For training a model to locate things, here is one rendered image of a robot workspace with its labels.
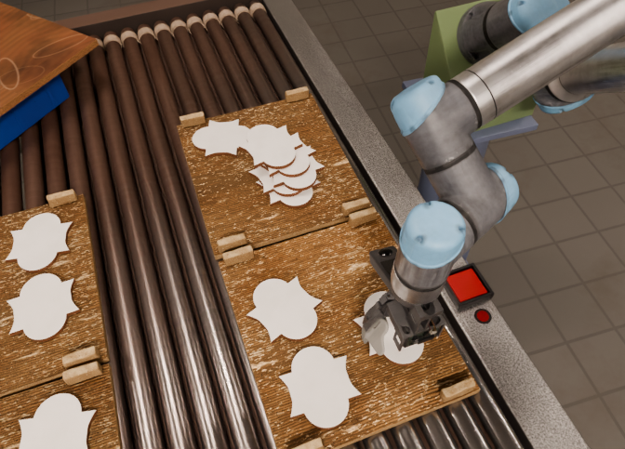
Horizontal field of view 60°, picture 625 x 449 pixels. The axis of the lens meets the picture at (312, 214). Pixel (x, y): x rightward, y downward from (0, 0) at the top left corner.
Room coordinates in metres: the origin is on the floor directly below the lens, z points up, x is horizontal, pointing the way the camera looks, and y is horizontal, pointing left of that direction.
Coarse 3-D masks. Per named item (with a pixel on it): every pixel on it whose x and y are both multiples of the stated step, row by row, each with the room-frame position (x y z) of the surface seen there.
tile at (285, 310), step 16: (256, 288) 0.53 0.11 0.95; (272, 288) 0.53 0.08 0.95; (288, 288) 0.53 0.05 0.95; (256, 304) 0.50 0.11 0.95; (272, 304) 0.49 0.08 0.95; (288, 304) 0.49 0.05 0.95; (304, 304) 0.49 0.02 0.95; (320, 304) 0.50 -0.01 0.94; (256, 320) 0.47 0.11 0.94; (272, 320) 0.46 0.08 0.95; (288, 320) 0.46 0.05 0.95; (304, 320) 0.46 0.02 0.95; (272, 336) 0.43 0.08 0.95; (288, 336) 0.43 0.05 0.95; (304, 336) 0.43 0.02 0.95
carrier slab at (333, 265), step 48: (288, 240) 0.65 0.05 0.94; (336, 240) 0.64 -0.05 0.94; (384, 240) 0.64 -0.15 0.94; (240, 288) 0.54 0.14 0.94; (336, 288) 0.53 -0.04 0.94; (384, 288) 0.53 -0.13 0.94; (336, 336) 0.43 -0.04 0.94; (384, 384) 0.34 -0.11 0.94; (432, 384) 0.34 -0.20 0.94; (288, 432) 0.27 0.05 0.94; (336, 432) 0.26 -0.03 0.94
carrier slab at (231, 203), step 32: (192, 128) 0.99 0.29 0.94; (288, 128) 0.98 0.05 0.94; (320, 128) 0.98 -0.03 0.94; (192, 160) 0.88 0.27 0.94; (224, 160) 0.88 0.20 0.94; (320, 160) 0.87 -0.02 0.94; (224, 192) 0.78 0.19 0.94; (256, 192) 0.78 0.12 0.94; (320, 192) 0.77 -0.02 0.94; (352, 192) 0.77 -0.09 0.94; (224, 224) 0.69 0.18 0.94; (256, 224) 0.69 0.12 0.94; (288, 224) 0.69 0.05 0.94; (320, 224) 0.69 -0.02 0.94
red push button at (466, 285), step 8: (464, 272) 0.56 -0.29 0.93; (472, 272) 0.56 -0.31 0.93; (448, 280) 0.55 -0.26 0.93; (456, 280) 0.55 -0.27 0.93; (464, 280) 0.54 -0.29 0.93; (472, 280) 0.54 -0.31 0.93; (456, 288) 0.53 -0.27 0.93; (464, 288) 0.53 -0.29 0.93; (472, 288) 0.53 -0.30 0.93; (480, 288) 0.53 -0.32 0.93; (456, 296) 0.51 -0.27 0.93; (464, 296) 0.51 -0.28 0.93; (472, 296) 0.51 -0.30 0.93
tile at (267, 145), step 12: (252, 132) 0.91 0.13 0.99; (264, 132) 0.91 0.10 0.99; (276, 132) 0.91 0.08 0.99; (252, 144) 0.87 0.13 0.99; (264, 144) 0.87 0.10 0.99; (276, 144) 0.87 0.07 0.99; (288, 144) 0.87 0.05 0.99; (300, 144) 0.87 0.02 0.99; (252, 156) 0.84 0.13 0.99; (264, 156) 0.83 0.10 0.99; (276, 156) 0.83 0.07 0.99; (288, 156) 0.83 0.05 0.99; (276, 168) 0.81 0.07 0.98
